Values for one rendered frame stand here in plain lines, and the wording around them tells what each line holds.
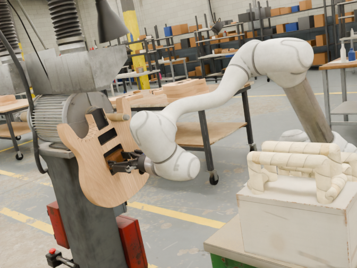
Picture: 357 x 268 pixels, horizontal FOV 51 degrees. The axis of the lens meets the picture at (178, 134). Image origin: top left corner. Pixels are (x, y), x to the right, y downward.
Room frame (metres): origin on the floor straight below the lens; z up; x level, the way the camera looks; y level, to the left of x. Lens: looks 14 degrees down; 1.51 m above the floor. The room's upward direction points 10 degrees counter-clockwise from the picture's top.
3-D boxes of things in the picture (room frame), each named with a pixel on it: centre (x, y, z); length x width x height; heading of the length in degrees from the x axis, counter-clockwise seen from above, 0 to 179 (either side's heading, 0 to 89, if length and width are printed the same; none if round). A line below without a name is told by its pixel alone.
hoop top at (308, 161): (0.82, -0.24, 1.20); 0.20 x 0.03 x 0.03; 49
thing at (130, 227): (1.91, 0.43, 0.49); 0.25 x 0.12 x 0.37; 46
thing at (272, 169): (0.94, -0.23, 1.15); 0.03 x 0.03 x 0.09
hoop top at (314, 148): (0.89, -0.29, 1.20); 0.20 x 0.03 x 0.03; 49
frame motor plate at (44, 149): (1.79, 0.54, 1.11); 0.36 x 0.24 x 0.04; 46
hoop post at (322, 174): (0.77, -0.30, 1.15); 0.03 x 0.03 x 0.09
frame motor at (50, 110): (1.75, 0.49, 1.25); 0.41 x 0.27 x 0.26; 46
